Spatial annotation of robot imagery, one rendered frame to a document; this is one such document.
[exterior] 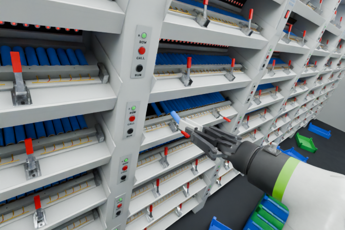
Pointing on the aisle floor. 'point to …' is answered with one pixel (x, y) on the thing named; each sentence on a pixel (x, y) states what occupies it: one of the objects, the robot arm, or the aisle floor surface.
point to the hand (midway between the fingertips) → (190, 127)
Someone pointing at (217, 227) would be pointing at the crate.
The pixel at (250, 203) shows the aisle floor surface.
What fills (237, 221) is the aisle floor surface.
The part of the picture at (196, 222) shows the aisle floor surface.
